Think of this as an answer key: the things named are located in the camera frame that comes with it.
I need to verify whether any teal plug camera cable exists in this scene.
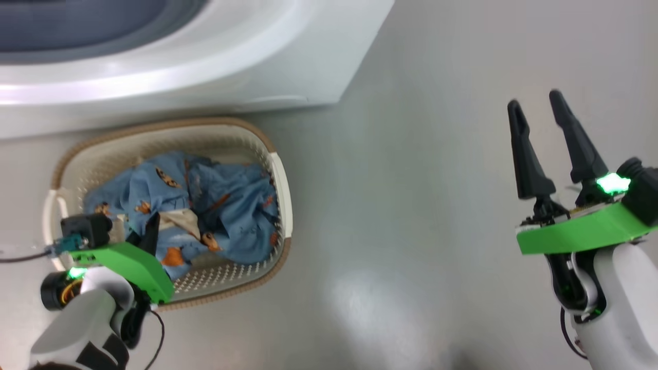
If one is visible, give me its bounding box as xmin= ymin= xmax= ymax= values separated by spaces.
xmin=0 ymin=234 xmax=86 ymax=264

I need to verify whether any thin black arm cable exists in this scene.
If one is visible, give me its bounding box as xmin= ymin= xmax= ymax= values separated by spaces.
xmin=143 ymin=307 xmax=166 ymax=370
xmin=560 ymin=307 xmax=588 ymax=360

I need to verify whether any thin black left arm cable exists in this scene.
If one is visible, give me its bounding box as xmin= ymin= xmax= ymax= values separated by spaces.
xmin=143 ymin=307 xmax=166 ymax=370

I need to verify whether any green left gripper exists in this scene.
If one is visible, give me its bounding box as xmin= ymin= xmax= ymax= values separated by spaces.
xmin=68 ymin=212 xmax=176 ymax=305

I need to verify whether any cream perforated laundry basket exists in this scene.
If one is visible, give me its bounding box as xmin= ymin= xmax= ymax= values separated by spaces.
xmin=43 ymin=117 xmax=294 ymax=312

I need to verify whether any white washing machine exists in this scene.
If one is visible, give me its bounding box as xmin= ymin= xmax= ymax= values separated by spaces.
xmin=0 ymin=0 xmax=395 ymax=140

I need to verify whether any steel washing machine drum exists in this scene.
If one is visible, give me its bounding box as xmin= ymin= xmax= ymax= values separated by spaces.
xmin=0 ymin=0 xmax=168 ymax=53

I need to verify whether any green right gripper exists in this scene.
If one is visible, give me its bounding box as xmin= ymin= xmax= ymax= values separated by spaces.
xmin=507 ymin=89 xmax=658 ymax=256

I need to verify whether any blue printed garment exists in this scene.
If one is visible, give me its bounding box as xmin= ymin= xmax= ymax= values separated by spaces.
xmin=84 ymin=151 xmax=281 ymax=281

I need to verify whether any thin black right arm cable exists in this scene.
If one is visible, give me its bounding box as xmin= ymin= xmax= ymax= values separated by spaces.
xmin=560 ymin=307 xmax=588 ymax=360

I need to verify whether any grey rubber door gasket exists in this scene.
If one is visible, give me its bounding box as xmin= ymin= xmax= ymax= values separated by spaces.
xmin=0 ymin=0 xmax=209 ymax=65

